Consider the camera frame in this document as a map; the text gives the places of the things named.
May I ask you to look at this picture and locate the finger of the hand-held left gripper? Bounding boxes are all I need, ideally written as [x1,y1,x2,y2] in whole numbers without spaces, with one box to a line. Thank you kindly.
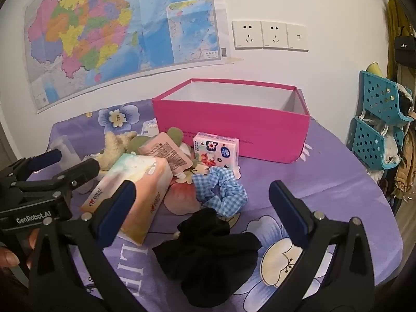
[0,149,63,183]
[10,160,101,202]

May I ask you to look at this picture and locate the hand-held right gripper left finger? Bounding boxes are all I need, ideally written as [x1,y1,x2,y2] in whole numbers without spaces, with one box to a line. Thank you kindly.
[28,179,153,312]

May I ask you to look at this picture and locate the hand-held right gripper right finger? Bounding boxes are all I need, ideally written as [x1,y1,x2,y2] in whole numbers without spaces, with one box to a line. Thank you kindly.
[260,180,386,312]

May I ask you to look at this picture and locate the large pastel tissue pack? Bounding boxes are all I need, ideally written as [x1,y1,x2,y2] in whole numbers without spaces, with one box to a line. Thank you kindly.
[80,153,174,247]

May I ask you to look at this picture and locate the blue gingham scrunchie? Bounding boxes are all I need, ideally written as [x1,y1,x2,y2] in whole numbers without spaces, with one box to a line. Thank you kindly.
[191,166,248,217]

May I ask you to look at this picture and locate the pink spouted pouch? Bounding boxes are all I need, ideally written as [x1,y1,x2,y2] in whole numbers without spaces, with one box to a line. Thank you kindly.
[138,132,192,174]

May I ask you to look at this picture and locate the clear cotton swab bag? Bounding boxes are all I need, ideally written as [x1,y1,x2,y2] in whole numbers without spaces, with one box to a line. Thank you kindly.
[142,120,160,136]

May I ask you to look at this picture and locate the black cloth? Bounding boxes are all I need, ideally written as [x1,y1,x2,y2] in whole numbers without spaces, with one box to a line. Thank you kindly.
[152,207,263,308]

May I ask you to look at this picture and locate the green plush toy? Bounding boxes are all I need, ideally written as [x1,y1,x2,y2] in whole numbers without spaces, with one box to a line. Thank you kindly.
[127,127,184,155]

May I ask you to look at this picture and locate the small floral tissue pack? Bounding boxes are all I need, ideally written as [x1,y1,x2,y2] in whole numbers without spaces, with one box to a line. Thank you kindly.
[193,132,239,171]

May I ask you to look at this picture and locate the pink cardboard box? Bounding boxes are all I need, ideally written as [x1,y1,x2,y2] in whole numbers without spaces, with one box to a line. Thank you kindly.
[152,78,311,164]

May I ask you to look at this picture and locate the person's left hand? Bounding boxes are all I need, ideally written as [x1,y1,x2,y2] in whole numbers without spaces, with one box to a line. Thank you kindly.
[0,246,21,269]

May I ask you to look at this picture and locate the clear plastic bag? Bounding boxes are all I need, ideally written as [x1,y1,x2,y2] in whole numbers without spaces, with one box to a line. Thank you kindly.
[49,136,82,170]

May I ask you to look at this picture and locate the beige plush toy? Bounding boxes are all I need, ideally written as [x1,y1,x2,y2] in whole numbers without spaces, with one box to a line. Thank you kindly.
[97,131,138,170]

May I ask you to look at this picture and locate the purple floral blanket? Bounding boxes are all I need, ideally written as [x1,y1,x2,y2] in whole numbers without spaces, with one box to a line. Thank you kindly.
[24,99,404,312]

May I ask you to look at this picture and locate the blue perforated plastic basket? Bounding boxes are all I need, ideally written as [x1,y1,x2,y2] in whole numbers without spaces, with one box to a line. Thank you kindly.
[346,117,405,170]
[358,70,416,124]

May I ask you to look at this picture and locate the tan hanging coat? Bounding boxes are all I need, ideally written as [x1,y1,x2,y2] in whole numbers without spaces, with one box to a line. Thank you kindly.
[395,133,416,193]

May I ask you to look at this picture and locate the black handbag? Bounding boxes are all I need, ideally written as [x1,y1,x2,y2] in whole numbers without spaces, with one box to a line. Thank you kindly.
[394,26,416,66]

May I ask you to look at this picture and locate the yellow hanging coat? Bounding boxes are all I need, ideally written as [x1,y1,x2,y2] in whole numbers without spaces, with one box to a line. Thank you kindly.
[386,0,411,82]

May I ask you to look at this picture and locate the colourful wall map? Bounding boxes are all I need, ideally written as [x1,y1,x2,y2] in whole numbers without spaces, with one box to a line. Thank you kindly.
[24,0,228,114]

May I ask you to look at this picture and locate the white wall socket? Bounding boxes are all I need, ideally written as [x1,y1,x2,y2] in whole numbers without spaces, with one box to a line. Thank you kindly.
[232,20,263,50]
[261,21,288,50]

